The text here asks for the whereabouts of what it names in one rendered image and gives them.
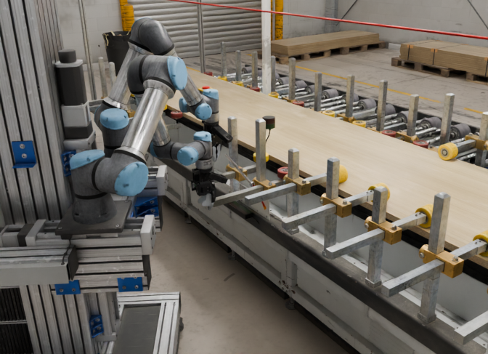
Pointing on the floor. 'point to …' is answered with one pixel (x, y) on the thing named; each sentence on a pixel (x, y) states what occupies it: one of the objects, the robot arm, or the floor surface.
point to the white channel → (266, 41)
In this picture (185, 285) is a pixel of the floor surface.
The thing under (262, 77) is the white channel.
